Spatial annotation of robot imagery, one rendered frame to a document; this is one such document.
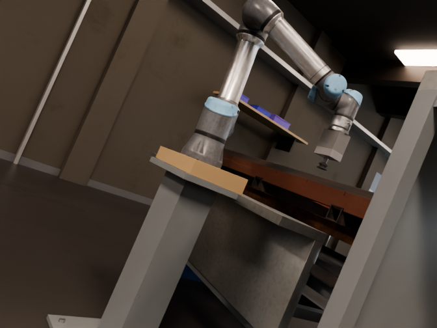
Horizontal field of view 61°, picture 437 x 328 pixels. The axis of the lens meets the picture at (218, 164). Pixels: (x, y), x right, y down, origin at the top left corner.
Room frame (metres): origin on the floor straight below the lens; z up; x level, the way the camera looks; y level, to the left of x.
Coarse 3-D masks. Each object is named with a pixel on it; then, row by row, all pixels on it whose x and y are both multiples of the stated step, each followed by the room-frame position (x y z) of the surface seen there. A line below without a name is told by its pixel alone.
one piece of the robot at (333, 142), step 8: (328, 128) 1.41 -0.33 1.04; (336, 128) 1.38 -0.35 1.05; (328, 136) 1.40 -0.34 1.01; (336, 136) 1.36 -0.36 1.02; (344, 136) 1.37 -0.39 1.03; (320, 144) 1.42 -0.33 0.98; (328, 144) 1.38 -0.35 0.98; (336, 144) 1.36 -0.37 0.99; (344, 144) 1.38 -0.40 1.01; (320, 152) 1.40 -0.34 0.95; (328, 152) 1.37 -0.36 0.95; (336, 152) 1.37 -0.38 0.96; (336, 160) 1.39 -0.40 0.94
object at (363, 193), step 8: (224, 152) 1.96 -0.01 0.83; (232, 152) 1.90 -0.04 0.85; (248, 160) 1.75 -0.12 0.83; (256, 160) 1.70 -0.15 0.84; (264, 160) 1.65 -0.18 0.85; (272, 168) 1.58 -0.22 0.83; (280, 168) 1.54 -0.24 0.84; (288, 168) 1.50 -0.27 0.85; (304, 176) 1.41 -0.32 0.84; (312, 176) 1.37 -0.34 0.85; (328, 184) 1.29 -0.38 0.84; (336, 184) 1.27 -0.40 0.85; (344, 184) 1.24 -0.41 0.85; (352, 192) 1.20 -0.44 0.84; (360, 192) 1.18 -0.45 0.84; (368, 192) 1.15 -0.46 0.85
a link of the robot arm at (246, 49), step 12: (240, 24) 1.43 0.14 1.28; (240, 36) 1.41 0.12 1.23; (252, 36) 1.39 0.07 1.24; (264, 36) 1.41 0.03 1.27; (240, 48) 1.41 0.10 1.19; (252, 48) 1.40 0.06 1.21; (240, 60) 1.40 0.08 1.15; (252, 60) 1.42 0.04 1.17; (228, 72) 1.42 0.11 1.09; (240, 72) 1.40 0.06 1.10; (228, 84) 1.40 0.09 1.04; (240, 84) 1.41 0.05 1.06; (228, 96) 1.40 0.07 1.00; (240, 96) 1.43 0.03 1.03
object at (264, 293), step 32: (224, 224) 1.58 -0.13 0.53; (256, 224) 1.41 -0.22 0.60; (192, 256) 1.69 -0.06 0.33; (224, 256) 1.50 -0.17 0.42; (256, 256) 1.34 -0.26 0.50; (288, 256) 1.22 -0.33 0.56; (224, 288) 1.43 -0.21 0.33; (256, 288) 1.28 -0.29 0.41; (288, 288) 1.17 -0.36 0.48; (256, 320) 1.23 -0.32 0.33; (288, 320) 1.16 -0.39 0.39
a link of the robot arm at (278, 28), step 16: (256, 0) 1.29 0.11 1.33; (256, 16) 1.28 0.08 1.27; (272, 16) 1.26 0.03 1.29; (272, 32) 1.28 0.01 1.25; (288, 32) 1.26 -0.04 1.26; (288, 48) 1.28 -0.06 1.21; (304, 48) 1.26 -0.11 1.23; (304, 64) 1.27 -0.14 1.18; (320, 64) 1.26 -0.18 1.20; (320, 80) 1.26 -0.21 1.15; (336, 80) 1.23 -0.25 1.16; (320, 96) 1.34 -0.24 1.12; (336, 96) 1.25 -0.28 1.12
